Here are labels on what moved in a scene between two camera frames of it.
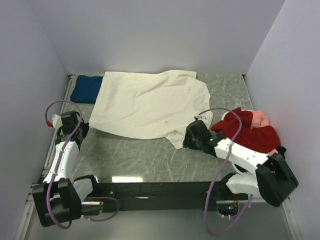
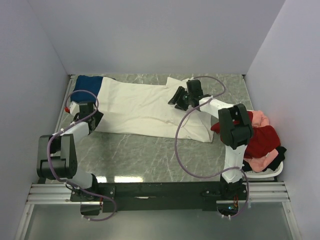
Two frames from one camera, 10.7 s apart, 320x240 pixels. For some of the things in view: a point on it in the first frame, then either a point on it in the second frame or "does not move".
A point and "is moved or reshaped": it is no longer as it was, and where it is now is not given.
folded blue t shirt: x=86 y=88 does not move
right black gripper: x=187 y=141 -> x=180 y=92
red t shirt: x=263 y=138 does not move
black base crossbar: x=162 y=195 does not move
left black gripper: x=85 y=129 -> x=98 y=115
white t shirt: x=150 y=104 is moved or reshaped
